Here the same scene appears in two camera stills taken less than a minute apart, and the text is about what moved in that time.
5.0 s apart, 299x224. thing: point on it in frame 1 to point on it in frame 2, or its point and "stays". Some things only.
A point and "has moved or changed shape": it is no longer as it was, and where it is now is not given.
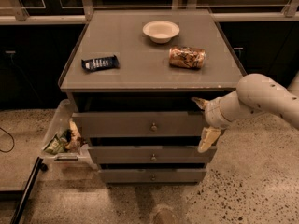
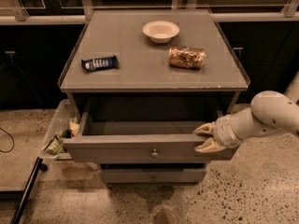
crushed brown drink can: (188, 57) stays
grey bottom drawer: (154, 175) stays
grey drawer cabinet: (132, 77) stays
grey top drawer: (140, 124) has moved or changed shape
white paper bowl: (161, 31) stays
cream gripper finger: (202, 103) to (207, 128)
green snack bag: (55, 146) stays
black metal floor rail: (22, 196) stays
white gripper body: (213, 114) to (223, 132)
